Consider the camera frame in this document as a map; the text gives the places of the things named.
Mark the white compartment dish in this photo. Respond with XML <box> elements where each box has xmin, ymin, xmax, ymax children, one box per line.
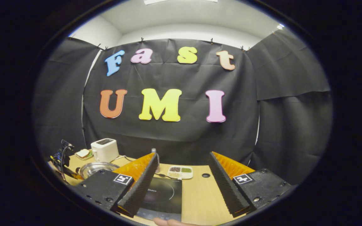
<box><xmin>167</xmin><ymin>165</ymin><xmax>194</xmax><ymax>180</ymax></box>

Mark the white rectangular plate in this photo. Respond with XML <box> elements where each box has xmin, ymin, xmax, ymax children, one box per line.
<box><xmin>75</xmin><ymin>150</ymin><xmax>94</xmax><ymax>160</ymax></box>

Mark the black backdrop cloth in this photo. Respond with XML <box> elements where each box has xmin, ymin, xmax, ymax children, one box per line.
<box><xmin>32</xmin><ymin>30</ymin><xmax>334</xmax><ymax>186</ymax></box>

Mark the stainless steel pot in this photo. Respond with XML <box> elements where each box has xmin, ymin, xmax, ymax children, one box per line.
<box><xmin>76</xmin><ymin>162</ymin><xmax>120</xmax><ymax>180</ymax></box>

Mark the black cooktop cable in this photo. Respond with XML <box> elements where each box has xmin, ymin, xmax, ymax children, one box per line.
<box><xmin>155</xmin><ymin>172</ymin><xmax>181</xmax><ymax>180</ymax></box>

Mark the white toaster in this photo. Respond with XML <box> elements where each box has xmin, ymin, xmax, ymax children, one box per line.
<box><xmin>90</xmin><ymin>138</ymin><xmax>119</xmax><ymax>163</ymax></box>

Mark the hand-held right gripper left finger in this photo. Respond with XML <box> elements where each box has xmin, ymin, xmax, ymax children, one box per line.
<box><xmin>74</xmin><ymin>152</ymin><xmax>159</xmax><ymax>218</ymax></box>

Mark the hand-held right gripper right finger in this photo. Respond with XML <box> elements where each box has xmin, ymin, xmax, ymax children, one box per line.
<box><xmin>209</xmin><ymin>151</ymin><xmax>292</xmax><ymax>218</ymax></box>

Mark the black induction cooktop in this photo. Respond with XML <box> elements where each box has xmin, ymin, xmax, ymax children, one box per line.
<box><xmin>136</xmin><ymin>176</ymin><xmax>183</xmax><ymax>222</ymax></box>

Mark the small silver bottle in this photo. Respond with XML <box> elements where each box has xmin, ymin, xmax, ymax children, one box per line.
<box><xmin>151</xmin><ymin>148</ymin><xmax>160</xmax><ymax>173</ymax></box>

